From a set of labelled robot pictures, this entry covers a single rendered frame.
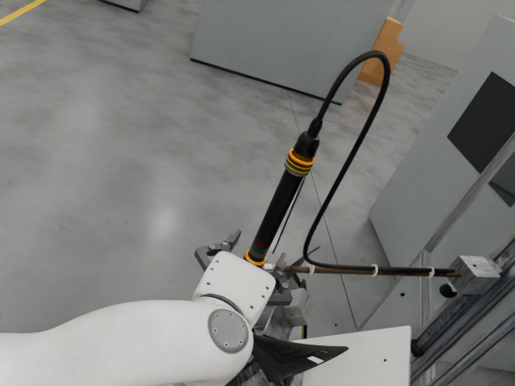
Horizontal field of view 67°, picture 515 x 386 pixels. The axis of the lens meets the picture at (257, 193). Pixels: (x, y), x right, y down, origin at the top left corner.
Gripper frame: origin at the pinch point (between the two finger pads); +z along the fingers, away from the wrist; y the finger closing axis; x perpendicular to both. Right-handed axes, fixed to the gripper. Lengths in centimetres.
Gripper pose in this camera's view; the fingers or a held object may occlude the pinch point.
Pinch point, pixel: (257, 250)
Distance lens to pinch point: 65.8
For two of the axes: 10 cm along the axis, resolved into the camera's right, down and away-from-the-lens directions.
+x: 3.1, -7.7, -5.6
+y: 8.9, 4.5, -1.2
